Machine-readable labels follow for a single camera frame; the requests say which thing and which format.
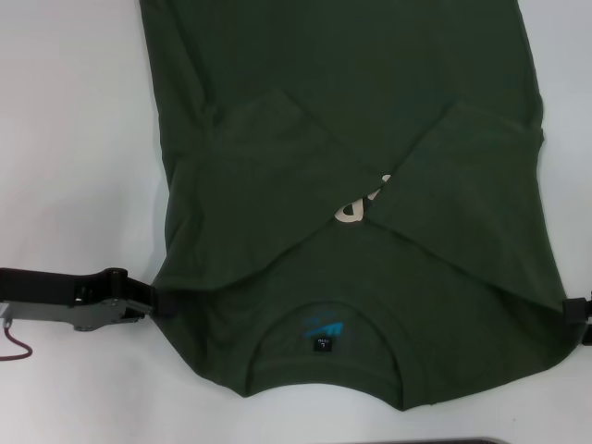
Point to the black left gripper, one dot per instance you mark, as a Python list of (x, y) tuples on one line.
[(55, 296)]

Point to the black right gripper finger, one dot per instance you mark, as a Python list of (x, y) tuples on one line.
[(587, 335), (578, 311)]

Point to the dark green printed t-shirt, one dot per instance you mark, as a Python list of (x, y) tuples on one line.
[(347, 115)]

